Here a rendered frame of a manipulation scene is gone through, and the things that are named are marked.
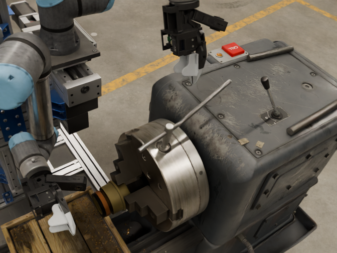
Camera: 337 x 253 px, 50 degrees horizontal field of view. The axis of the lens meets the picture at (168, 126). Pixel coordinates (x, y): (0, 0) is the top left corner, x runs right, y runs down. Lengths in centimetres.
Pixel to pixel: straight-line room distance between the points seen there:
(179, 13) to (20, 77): 39
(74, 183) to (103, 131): 163
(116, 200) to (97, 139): 164
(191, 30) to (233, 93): 33
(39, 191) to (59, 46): 56
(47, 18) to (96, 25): 250
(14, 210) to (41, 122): 99
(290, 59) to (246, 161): 53
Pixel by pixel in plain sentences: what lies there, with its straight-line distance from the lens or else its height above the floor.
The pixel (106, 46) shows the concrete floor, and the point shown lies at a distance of 350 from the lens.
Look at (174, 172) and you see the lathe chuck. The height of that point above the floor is 121.
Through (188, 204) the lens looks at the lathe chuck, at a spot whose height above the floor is 113.
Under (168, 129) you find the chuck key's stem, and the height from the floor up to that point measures 132.
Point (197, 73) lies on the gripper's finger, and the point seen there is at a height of 141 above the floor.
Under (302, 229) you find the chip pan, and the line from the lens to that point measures 180.
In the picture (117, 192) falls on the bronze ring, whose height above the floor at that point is 112.
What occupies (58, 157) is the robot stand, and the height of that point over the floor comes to 21.
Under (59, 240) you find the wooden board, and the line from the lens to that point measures 121.
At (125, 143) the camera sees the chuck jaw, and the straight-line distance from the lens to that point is 101.
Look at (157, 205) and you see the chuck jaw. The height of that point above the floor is 112.
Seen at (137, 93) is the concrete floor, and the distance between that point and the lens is 298.
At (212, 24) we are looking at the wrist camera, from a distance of 92.
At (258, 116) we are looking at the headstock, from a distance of 109.
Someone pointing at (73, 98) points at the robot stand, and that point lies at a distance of 134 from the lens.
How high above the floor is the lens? 196
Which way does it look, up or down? 46 degrees down
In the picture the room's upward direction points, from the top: 9 degrees clockwise
